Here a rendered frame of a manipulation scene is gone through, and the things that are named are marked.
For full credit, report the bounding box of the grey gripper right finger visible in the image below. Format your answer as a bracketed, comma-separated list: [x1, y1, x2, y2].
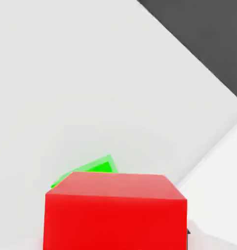
[186, 219, 237, 250]

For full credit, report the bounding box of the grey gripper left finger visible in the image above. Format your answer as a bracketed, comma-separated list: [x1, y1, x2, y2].
[5, 224, 45, 250]

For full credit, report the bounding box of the small red cube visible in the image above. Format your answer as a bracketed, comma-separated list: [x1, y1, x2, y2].
[42, 171, 188, 250]

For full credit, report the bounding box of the small green cube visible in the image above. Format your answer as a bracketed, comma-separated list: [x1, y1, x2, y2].
[50, 154, 119, 189]

